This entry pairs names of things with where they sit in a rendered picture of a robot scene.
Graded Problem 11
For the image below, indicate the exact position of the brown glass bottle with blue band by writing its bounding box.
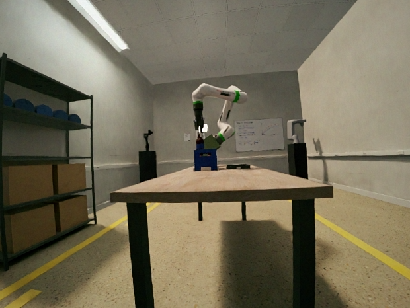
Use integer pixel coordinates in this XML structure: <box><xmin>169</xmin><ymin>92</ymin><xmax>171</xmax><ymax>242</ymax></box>
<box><xmin>196</xmin><ymin>134</ymin><xmax>204</xmax><ymax>150</ymax></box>

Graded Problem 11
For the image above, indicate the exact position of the blue plastic crate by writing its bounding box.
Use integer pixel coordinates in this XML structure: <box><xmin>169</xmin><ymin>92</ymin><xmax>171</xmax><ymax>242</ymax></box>
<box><xmin>194</xmin><ymin>149</ymin><xmax>218</xmax><ymax>171</ymax></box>

